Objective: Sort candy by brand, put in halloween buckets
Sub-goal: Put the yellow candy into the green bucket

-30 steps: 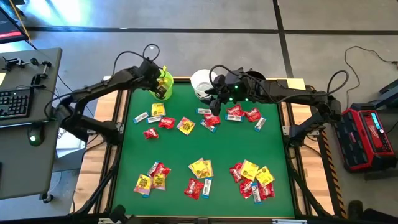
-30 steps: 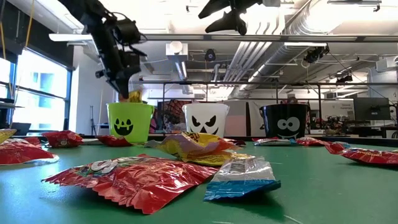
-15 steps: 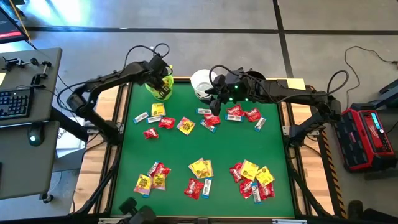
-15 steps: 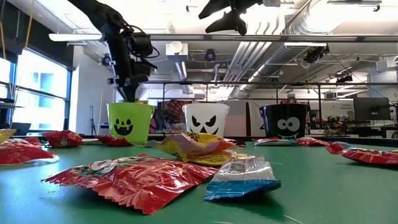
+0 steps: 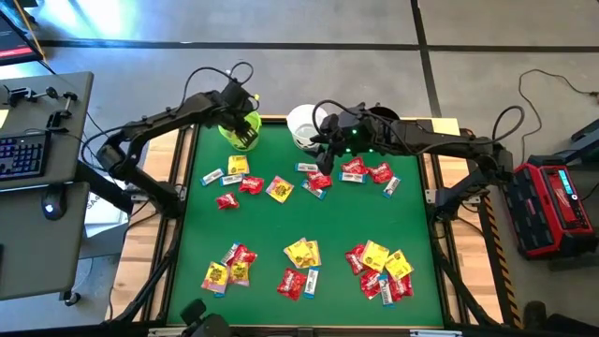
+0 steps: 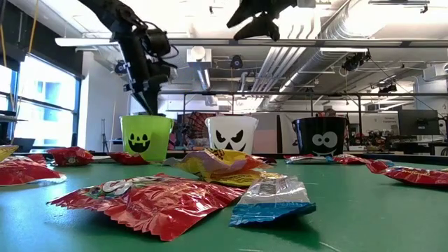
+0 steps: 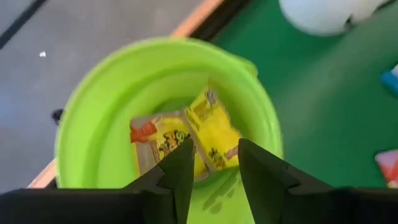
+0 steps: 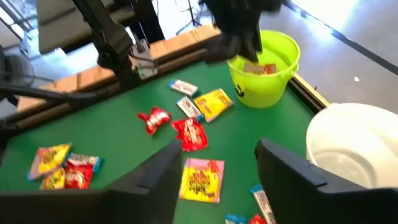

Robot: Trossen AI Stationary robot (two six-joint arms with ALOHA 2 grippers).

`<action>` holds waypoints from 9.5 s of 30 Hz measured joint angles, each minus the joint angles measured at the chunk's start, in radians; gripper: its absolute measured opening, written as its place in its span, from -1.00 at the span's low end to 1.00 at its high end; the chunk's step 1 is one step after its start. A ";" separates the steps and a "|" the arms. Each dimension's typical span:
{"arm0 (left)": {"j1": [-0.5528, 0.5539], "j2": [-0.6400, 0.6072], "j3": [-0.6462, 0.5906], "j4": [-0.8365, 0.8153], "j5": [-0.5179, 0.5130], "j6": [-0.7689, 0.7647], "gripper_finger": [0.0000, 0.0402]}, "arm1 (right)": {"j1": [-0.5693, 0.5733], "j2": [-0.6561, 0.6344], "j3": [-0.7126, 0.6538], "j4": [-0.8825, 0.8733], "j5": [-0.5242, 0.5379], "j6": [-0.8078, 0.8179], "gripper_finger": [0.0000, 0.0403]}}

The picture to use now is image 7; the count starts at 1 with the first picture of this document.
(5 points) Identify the red Skittles candy pack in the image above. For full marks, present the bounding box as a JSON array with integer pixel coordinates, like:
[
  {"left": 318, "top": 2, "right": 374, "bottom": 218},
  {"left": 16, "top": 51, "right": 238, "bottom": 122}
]
[{"left": 374, "top": 149, "right": 398, "bottom": 189}]

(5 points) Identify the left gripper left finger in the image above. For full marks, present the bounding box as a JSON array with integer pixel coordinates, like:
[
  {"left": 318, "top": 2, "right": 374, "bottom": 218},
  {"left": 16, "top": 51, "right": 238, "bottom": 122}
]
[{"left": 0, "top": 136, "right": 196, "bottom": 224}]

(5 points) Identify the green table mat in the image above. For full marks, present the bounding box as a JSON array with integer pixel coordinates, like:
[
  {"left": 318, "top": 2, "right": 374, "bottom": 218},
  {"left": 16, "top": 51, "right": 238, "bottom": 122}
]
[{"left": 198, "top": 0, "right": 398, "bottom": 189}]

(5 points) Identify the yellow Sour Patch candy pack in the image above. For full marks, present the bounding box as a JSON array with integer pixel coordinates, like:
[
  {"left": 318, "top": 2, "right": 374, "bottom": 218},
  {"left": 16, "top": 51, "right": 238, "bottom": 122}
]
[
  {"left": 183, "top": 84, "right": 243, "bottom": 172},
  {"left": 129, "top": 111, "right": 208, "bottom": 183}
]

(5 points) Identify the green halloween bucket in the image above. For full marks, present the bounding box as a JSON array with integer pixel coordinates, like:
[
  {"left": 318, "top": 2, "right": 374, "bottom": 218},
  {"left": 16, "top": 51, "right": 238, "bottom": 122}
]
[{"left": 54, "top": 36, "right": 284, "bottom": 224}]

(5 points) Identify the white halloween bucket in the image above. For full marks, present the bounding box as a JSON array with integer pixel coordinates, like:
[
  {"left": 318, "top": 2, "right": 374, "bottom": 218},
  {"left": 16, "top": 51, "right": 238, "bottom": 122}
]
[{"left": 278, "top": 0, "right": 391, "bottom": 37}]

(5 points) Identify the white blue Hershey's bar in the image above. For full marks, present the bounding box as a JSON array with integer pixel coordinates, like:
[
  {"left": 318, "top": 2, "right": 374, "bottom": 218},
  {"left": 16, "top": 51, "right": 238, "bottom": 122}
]
[{"left": 380, "top": 63, "right": 398, "bottom": 98}]

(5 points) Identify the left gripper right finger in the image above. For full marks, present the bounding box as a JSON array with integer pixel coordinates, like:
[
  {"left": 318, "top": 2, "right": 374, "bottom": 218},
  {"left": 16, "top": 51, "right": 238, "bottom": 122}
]
[{"left": 238, "top": 138, "right": 398, "bottom": 224}]

